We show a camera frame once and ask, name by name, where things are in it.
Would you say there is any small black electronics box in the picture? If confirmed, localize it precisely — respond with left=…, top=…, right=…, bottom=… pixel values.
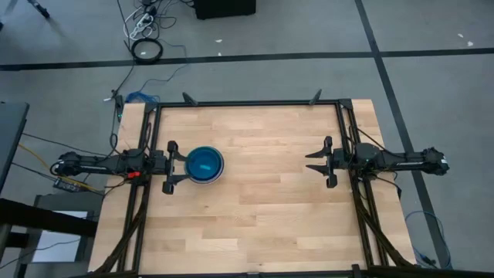
left=52, top=177, right=85, bottom=193

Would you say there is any black tripod leg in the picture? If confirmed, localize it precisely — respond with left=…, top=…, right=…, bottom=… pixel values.
left=25, top=0, right=52, bottom=20

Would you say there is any yellow cable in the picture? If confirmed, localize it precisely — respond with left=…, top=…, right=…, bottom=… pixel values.
left=16, top=141, right=104, bottom=195

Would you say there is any blue plastic bowl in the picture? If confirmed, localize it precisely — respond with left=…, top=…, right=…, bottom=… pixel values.
left=184, top=145, right=225, bottom=182

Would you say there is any white power strip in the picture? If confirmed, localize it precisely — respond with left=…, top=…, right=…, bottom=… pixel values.
left=128, top=12, right=156, bottom=41

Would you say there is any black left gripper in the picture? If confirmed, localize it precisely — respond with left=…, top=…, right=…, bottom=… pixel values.
left=153, top=140, right=194, bottom=195

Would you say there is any black hub with green light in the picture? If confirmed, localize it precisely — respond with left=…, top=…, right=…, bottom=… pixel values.
left=113, top=93, right=126, bottom=120

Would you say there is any black side table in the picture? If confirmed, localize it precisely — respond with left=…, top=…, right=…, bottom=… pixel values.
left=0, top=192, right=100, bottom=278

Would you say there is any coiled black cable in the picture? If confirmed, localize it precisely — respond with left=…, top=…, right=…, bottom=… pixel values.
left=130, top=37, right=164, bottom=66

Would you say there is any black metal table frame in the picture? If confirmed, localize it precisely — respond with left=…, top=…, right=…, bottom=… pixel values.
left=76, top=88, right=494, bottom=278

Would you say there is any black cable bundle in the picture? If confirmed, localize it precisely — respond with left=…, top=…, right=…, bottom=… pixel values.
left=92, top=192, right=150, bottom=276
left=351, top=181, right=416, bottom=268

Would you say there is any blue cable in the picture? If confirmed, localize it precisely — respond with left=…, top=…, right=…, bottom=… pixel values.
left=404, top=209, right=453, bottom=270
left=124, top=91, right=161, bottom=105

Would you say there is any dark grey desk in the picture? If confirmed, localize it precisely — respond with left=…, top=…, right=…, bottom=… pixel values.
left=0, top=100, right=31, bottom=194

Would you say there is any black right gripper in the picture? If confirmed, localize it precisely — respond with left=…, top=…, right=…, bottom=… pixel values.
left=304, top=135, right=351, bottom=190

